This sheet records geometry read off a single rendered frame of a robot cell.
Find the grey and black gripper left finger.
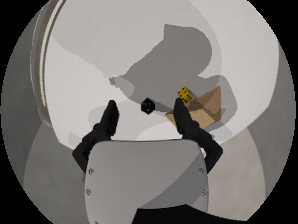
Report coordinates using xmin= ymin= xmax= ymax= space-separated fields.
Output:
xmin=72 ymin=100 xmax=120 ymax=174

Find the black die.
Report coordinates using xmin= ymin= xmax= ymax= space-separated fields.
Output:
xmin=141 ymin=98 xmax=155 ymax=115

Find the tan square mat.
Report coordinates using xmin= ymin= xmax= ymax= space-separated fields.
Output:
xmin=165 ymin=86 xmax=221 ymax=129

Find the yellow die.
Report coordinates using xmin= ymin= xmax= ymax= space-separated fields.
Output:
xmin=177 ymin=86 xmax=194 ymax=104

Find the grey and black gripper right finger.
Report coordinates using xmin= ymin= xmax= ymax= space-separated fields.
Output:
xmin=173 ymin=98 xmax=223 ymax=174

